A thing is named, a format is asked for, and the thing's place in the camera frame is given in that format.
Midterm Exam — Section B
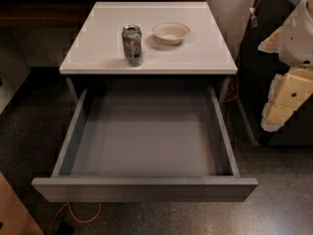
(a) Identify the white cable connector tag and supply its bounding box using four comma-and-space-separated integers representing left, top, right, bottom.
249, 8, 257, 28

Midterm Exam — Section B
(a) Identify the white paper bowl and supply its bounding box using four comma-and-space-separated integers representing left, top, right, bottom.
153, 23, 190, 46

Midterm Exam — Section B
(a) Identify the orange extension cable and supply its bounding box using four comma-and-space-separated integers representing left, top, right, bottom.
48, 0, 313, 235

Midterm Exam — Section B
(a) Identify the wooden board corner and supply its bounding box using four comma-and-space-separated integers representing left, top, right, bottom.
0, 172, 44, 235

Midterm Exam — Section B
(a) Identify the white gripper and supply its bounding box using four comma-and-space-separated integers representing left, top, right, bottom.
258, 0, 313, 132

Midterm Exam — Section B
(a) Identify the black plug on floor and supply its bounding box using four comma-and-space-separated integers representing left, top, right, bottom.
56, 221, 73, 235

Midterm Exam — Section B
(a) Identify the grey top drawer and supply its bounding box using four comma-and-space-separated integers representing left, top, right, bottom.
32, 86, 257, 203

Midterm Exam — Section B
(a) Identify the white-top drawer cabinet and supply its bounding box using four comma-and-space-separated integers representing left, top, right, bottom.
60, 2, 237, 100

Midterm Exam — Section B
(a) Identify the black cabinet at right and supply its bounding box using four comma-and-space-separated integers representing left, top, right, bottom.
238, 0, 313, 146

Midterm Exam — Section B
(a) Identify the silver green drink can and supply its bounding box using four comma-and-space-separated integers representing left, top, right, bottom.
121, 24, 143, 67

